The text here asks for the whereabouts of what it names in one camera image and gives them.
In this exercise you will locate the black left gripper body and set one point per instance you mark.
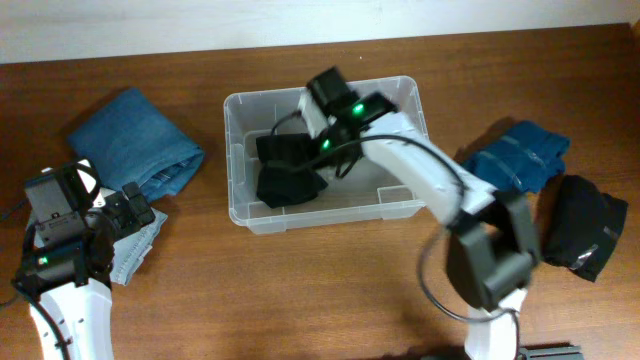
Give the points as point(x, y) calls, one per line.
point(116, 215)

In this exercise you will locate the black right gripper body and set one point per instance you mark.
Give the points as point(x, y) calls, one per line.
point(336, 147)

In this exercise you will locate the dark teal garment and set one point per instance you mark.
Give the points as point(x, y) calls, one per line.
point(523, 159)

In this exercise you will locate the black garment with tape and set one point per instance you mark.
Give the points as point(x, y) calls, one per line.
point(585, 228)

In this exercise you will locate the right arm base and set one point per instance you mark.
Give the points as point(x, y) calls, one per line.
point(551, 353)

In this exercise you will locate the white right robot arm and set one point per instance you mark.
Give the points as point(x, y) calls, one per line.
point(493, 243)

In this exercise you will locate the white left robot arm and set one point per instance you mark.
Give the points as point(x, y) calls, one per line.
point(74, 323)

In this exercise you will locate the folded light blue jeans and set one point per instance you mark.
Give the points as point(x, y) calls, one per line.
point(130, 251)

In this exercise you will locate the clear plastic storage bin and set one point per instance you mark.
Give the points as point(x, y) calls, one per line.
point(368, 192)

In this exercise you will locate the folded blue denim jeans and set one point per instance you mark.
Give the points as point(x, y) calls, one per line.
point(130, 140)

